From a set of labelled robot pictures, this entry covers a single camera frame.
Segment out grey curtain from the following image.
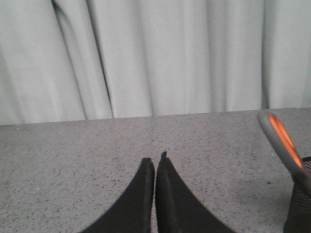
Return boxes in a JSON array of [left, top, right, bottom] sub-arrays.
[[0, 0, 311, 125]]

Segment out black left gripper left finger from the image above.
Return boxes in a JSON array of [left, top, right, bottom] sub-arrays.
[[82, 158, 155, 233]]

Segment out grey orange scissors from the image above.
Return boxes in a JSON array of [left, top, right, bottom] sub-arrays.
[[257, 112, 311, 196]]

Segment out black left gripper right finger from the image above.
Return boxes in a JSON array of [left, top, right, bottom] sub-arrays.
[[155, 151, 233, 233]]

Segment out black mesh pen bin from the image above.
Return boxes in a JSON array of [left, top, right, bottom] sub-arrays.
[[283, 156, 311, 233]]

